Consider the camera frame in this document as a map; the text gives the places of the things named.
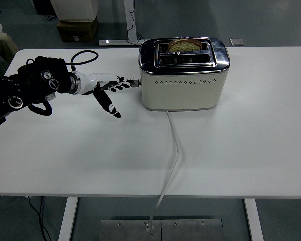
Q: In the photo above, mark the brown bread slice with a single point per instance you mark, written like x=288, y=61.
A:
x=184, y=46

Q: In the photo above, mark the brown cardboard box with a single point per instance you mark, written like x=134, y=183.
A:
x=77, y=28

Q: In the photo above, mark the person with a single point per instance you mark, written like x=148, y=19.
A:
x=6, y=46

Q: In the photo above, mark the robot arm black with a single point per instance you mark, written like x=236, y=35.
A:
x=35, y=80

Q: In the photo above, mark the grey metal plate with screws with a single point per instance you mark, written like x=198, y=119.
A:
x=190, y=231

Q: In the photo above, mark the white cabinet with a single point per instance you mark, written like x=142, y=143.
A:
x=75, y=10

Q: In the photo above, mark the grey floor socket plate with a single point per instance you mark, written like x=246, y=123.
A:
x=236, y=42

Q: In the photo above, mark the white desk leg with foot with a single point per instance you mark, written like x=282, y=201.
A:
x=130, y=20

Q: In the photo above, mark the grey toaster lever knob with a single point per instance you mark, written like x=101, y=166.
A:
x=135, y=83

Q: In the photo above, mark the black box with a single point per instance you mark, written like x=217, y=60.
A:
x=43, y=6

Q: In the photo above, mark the white table leg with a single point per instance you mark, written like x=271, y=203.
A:
x=67, y=218
x=253, y=218

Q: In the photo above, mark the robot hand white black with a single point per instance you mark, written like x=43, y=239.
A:
x=92, y=81

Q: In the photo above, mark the cream and chrome toaster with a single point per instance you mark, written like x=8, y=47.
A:
x=183, y=93

